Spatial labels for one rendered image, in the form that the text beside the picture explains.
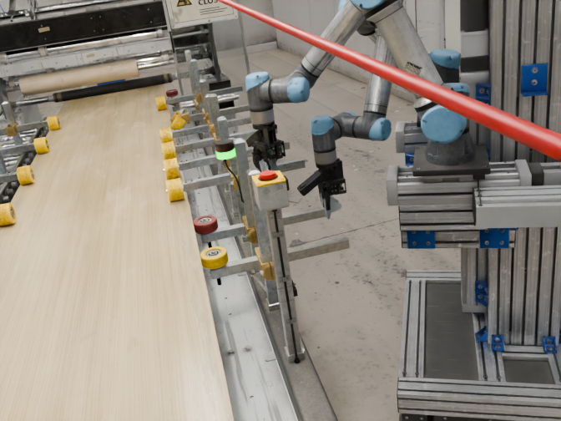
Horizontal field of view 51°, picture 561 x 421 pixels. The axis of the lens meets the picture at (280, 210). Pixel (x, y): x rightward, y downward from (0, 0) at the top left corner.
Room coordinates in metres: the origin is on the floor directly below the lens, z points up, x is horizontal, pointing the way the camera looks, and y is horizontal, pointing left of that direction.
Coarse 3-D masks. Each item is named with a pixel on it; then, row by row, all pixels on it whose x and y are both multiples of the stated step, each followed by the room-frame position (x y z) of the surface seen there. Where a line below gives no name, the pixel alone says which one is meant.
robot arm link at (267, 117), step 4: (252, 112) 1.81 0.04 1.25; (256, 112) 1.86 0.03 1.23; (260, 112) 1.79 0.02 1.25; (264, 112) 1.79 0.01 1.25; (268, 112) 1.80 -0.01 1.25; (272, 112) 1.81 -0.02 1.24; (252, 116) 1.81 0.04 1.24; (256, 116) 1.80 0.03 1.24; (260, 116) 1.79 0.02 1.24; (264, 116) 1.79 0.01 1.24; (268, 116) 1.80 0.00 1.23; (272, 116) 1.81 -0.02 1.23; (252, 120) 1.81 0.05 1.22; (256, 120) 1.80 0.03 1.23; (260, 120) 1.79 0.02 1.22; (264, 120) 1.79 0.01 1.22; (268, 120) 1.80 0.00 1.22; (272, 120) 1.81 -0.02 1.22; (256, 124) 1.81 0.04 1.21; (260, 124) 1.80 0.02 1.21; (264, 124) 1.80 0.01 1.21
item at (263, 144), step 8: (256, 128) 1.80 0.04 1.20; (264, 128) 1.79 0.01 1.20; (272, 128) 1.79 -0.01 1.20; (264, 136) 1.80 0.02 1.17; (272, 136) 1.79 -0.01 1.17; (256, 144) 1.81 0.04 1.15; (264, 144) 1.80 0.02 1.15; (272, 144) 1.78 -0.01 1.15; (280, 144) 1.80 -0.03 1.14; (256, 152) 1.82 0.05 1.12; (264, 152) 1.80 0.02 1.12; (272, 152) 1.80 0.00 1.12; (280, 152) 1.80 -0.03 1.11; (264, 160) 1.79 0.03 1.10
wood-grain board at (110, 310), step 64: (64, 128) 3.44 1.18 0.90; (128, 128) 3.22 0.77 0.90; (64, 192) 2.32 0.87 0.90; (128, 192) 2.21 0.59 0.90; (0, 256) 1.78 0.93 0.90; (64, 256) 1.71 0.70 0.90; (128, 256) 1.64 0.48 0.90; (192, 256) 1.58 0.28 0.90; (0, 320) 1.37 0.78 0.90; (64, 320) 1.33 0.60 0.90; (128, 320) 1.28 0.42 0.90; (192, 320) 1.24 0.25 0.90; (0, 384) 1.10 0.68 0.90; (64, 384) 1.06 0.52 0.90; (128, 384) 1.03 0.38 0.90; (192, 384) 1.00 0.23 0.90
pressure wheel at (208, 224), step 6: (204, 216) 1.85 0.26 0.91; (210, 216) 1.84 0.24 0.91; (198, 222) 1.81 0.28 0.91; (204, 222) 1.81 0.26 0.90; (210, 222) 1.79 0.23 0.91; (216, 222) 1.81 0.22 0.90; (198, 228) 1.79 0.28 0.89; (204, 228) 1.78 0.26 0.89; (210, 228) 1.79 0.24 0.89; (216, 228) 1.80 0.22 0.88; (210, 246) 1.82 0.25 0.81
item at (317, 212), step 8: (312, 208) 1.89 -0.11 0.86; (320, 208) 1.88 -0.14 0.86; (288, 216) 1.85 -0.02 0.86; (296, 216) 1.86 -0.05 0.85; (304, 216) 1.86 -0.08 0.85; (312, 216) 1.87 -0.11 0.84; (320, 216) 1.87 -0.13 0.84; (240, 224) 1.85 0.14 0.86; (288, 224) 1.85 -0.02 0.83; (216, 232) 1.81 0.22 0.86; (224, 232) 1.82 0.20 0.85; (232, 232) 1.82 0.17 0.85; (240, 232) 1.83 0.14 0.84; (208, 240) 1.81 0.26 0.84; (216, 240) 1.81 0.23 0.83
